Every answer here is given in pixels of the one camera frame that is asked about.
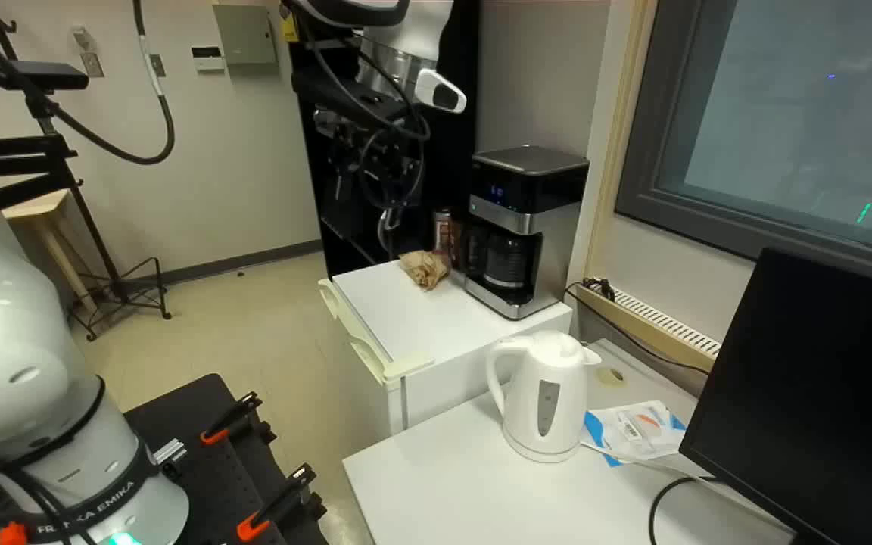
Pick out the black cable bundle on sill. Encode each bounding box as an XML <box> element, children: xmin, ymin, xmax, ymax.
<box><xmin>578</xmin><ymin>274</ymin><xmax>617</xmax><ymax>302</ymax></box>

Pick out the white wall thermostat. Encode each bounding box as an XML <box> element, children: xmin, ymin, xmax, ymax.
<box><xmin>191</xmin><ymin>46</ymin><xmax>223</xmax><ymax>75</ymax></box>

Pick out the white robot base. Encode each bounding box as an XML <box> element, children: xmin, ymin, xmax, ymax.
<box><xmin>0</xmin><ymin>246</ymin><xmax>191</xmax><ymax>545</ymax></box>

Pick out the crumpled brown paper bag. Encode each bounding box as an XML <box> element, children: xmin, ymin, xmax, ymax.
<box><xmin>399</xmin><ymin>252</ymin><xmax>448</xmax><ymax>290</ymax></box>

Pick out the grey wall box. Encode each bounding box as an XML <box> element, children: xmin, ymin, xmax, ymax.
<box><xmin>211</xmin><ymin>4</ymin><xmax>278</xmax><ymax>67</ymax></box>

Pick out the white blue plastic packet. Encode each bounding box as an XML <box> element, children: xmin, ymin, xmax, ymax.
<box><xmin>585</xmin><ymin>401</ymin><xmax>683</xmax><ymax>467</ymax></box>

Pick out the black camera tripod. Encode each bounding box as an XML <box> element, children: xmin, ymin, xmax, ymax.
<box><xmin>0</xmin><ymin>0</ymin><xmax>176</xmax><ymax>342</ymax></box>

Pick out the orange black clamp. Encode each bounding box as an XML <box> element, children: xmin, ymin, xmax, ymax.
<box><xmin>232</xmin><ymin>464</ymin><xmax>325</xmax><ymax>545</ymax></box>
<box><xmin>199</xmin><ymin>391</ymin><xmax>274</xmax><ymax>446</ymax></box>

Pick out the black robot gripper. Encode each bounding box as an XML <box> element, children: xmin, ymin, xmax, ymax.
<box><xmin>316</xmin><ymin>63</ymin><xmax>431</xmax><ymax>218</ymax></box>

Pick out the wooden stool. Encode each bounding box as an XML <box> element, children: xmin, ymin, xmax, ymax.
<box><xmin>3</xmin><ymin>189</ymin><xmax>96</xmax><ymax>313</ymax></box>

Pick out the black silver coffee machine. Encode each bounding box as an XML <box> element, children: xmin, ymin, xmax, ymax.
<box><xmin>456</xmin><ymin>144</ymin><xmax>588</xmax><ymax>322</ymax></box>

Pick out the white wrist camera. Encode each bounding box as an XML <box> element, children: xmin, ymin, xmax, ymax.
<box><xmin>414</xmin><ymin>67</ymin><xmax>467</xmax><ymax>115</ymax></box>

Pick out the black camera on tripod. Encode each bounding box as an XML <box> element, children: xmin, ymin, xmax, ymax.
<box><xmin>0</xmin><ymin>59</ymin><xmax>87</xmax><ymax>95</ymax></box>

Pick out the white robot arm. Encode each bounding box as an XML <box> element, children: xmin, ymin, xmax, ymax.
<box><xmin>286</xmin><ymin>0</ymin><xmax>468</xmax><ymax>218</ymax></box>

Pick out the black hanging cable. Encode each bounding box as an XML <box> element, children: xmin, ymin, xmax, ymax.
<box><xmin>45</xmin><ymin>0</ymin><xmax>179</xmax><ymax>165</ymax></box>

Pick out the white electric kettle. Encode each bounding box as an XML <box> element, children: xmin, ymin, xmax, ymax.
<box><xmin>485</xmin><ymin>329</ymin><xmax>602</xmax><ymax>464</ymax></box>

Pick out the black computer monitor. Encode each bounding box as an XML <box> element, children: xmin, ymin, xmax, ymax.
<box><xmin>682</xmin><ymin>252</ymin><xmax>872</xmax><ymax>545</ymax></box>

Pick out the black monitor cable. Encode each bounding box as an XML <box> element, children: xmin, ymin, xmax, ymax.
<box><xmin>644</xmin><ymin>473</ymin><xmax>702</xmax><ymax>545</ymax></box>

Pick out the grey framed window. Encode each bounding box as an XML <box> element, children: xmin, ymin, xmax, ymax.
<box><xmin>615</xmin><ymin>0</ymin><xmax>872</xmax><ymax>274</ymax></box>

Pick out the white mini fridge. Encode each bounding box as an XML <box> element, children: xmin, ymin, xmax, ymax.
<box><xmin>318</xmin><ymin>259</ymin><xmax>572</xmax><ymax>439</ymax></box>

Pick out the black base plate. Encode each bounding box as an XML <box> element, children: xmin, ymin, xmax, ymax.
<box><xmin>0</xmin><ymin>376</ymin><xmax>325</xmax><ymax>545</ymax></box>

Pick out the wooden window sill ledge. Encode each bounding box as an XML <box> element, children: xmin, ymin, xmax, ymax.
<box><xmin>566</xmin><ymin>282</ymin><xmax>721</xmax><ymax>373</ymax></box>

